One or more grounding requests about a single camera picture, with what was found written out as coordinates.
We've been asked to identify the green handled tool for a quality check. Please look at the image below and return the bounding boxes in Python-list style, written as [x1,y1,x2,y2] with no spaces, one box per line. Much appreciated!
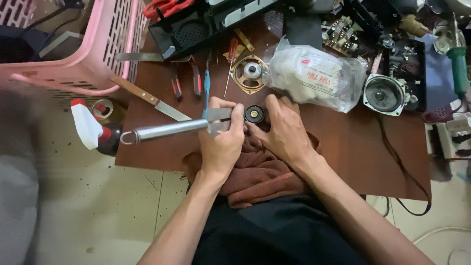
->
[446,14,470,97]

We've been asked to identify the black speaker cabinet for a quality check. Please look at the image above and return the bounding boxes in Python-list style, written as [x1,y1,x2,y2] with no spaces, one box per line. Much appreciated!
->
[149,0,285,60]

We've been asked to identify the red and black pliers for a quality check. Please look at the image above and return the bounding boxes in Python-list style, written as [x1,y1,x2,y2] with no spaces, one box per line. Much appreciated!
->
[189,60,202,99]

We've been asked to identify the silver speaker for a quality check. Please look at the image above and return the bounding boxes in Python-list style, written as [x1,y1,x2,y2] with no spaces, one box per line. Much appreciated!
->
[363,73,406,117]

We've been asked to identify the round metal part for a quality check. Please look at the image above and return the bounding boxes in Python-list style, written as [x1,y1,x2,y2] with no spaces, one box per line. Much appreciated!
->
[432,24,466,56]

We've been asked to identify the person's left hand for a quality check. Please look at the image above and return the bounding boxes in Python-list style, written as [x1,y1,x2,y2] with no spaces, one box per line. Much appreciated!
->
[198,96,246,177]

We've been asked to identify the circuit board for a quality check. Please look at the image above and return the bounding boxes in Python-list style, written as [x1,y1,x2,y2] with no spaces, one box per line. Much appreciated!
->
[321,15,364,56]

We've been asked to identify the blue handled tool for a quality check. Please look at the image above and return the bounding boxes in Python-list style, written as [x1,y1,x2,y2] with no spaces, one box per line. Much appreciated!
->
[202,54,212,119]

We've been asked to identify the yellow flat piece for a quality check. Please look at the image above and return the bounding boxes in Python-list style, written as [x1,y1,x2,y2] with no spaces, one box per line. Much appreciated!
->
[222,44,246,60]

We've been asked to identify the pink plastic basket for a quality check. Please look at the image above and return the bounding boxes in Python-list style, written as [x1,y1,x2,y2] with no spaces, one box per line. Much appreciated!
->
[0,0,148,97]

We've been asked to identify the red handled screwdriver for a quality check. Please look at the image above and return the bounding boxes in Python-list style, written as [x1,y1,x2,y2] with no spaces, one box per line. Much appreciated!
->
[223,38,239,98]

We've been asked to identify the plastic bag of white cotton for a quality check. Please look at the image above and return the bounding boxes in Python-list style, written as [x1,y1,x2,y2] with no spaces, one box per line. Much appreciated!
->
[263,36,369,114]

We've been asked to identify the white power strip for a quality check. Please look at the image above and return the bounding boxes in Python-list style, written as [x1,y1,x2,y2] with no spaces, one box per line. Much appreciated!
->
[425,110,471,159]

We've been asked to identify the person's right hand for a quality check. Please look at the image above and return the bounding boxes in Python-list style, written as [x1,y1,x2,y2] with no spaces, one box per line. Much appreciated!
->
[246,94,321,174]

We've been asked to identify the brown towel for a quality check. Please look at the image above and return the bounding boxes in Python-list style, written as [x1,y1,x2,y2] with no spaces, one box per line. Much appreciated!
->
[182,125,324,209]

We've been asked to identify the dark grey flat panel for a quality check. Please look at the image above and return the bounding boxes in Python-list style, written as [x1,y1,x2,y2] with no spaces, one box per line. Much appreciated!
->
[285,14,323,51]

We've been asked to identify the white cable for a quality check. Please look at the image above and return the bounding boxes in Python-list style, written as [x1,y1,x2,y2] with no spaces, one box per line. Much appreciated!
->
[412,226,471,265]

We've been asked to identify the dark bottle with white sprayer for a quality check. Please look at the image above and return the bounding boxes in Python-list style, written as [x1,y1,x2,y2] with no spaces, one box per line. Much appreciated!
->
[70,98,124,157]

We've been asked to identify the gold speaker frame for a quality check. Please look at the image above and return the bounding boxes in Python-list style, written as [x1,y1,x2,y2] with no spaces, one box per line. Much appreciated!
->
[231,54,271,95]

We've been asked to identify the person's black clothing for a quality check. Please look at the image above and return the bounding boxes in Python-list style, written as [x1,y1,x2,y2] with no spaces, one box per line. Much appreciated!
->
[191,191,368,265]

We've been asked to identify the small red black screwdriver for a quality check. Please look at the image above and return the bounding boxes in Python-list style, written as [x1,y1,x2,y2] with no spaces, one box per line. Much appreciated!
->
[171,73,183,102]

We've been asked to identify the black tray of small parts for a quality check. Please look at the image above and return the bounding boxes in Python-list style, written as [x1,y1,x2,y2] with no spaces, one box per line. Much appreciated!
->
[382,38,428,112]

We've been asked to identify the black cable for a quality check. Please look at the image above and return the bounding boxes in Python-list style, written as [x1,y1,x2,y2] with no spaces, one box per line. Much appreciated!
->
[375,113,432,217]

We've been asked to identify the round tape roll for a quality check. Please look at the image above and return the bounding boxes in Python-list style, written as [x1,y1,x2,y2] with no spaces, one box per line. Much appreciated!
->
[91,99,114,120]

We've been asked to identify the brass metal strip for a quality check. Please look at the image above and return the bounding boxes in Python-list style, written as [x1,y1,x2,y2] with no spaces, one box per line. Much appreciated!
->
[234,28,255,52]

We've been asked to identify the red cables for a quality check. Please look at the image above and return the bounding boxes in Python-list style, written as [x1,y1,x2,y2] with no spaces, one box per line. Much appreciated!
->
[142,0,196,20]

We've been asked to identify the wooden handled knife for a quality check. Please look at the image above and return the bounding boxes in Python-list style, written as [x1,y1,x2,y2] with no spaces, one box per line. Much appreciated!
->
[110,75,192,122]

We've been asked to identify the grey metal blade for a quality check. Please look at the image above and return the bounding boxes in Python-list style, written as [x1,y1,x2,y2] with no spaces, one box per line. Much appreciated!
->
[114,52,192,63]

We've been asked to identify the black round speaker magnet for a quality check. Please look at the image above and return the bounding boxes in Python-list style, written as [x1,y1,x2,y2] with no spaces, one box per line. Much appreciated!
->
[244,105,266,124]

